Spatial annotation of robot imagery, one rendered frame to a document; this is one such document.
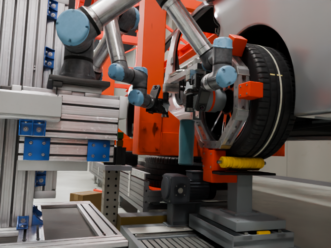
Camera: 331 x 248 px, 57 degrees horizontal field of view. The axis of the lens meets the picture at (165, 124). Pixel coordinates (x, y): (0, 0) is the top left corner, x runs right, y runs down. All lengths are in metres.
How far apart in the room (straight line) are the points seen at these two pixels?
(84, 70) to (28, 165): 0.44
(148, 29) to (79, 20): 1.09
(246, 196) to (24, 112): 1.21
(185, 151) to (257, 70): 0.59
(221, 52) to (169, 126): 1.01
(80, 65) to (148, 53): 0.94
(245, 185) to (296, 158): 5.10
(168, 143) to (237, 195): 0.62
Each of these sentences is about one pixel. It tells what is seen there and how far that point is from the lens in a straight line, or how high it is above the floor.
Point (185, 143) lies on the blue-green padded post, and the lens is 1.72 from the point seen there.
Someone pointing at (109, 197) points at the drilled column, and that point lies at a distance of 2.14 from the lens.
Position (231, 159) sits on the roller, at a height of 0.53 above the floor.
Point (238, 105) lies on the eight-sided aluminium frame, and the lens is 1.48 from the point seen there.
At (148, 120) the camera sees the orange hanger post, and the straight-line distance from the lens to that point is 2.04.
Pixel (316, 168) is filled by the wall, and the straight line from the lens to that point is 6.50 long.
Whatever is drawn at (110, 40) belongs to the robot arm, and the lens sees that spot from 1.52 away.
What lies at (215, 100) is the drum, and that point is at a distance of 1.65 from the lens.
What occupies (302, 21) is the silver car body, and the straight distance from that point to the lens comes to 1.61.
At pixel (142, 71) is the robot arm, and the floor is 0.94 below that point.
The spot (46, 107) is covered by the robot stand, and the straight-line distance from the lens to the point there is 1.08.
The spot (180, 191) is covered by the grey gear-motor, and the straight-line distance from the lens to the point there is 1.91.
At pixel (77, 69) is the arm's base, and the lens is 1.24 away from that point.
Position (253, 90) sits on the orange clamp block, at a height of 0.84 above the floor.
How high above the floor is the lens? 0.57
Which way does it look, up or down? 5 degrees up
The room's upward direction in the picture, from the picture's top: 2 degrees clockwise
